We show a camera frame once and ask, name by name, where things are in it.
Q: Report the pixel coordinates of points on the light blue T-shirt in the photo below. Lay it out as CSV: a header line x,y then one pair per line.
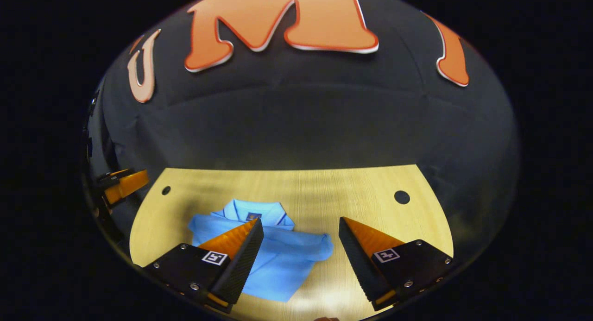
x,y
287,256

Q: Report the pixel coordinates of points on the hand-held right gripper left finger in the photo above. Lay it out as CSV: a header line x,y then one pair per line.
x,y
241,265

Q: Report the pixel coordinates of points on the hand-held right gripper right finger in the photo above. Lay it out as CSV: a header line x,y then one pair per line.
x,y
359,261

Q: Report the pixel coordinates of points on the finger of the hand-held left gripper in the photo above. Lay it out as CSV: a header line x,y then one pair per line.
x,y
127,184

